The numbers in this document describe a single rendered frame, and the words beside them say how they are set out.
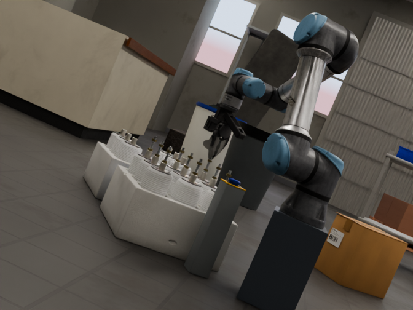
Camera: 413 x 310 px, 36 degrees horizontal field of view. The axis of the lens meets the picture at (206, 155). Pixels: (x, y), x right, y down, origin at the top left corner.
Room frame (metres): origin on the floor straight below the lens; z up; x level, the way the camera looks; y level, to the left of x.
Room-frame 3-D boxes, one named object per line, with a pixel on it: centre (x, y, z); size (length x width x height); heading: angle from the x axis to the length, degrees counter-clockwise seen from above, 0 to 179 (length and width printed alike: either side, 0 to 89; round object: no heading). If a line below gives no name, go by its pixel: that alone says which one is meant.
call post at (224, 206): (2.09, -0.12, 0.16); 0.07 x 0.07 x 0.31; 20
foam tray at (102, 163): (2.85, 0.23, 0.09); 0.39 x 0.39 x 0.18; 21
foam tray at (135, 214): (2.34, 0.05, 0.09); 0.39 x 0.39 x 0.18; 20
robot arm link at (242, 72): (2.49, -0.01, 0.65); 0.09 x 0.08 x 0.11; 25
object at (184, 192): (2.22, 0.01, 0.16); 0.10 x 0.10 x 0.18
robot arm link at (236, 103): (2.49, -0.01, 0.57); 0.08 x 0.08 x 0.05
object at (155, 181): (2.19, 0.12, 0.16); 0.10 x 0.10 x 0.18
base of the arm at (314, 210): (2.06, -0.36, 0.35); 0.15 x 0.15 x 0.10
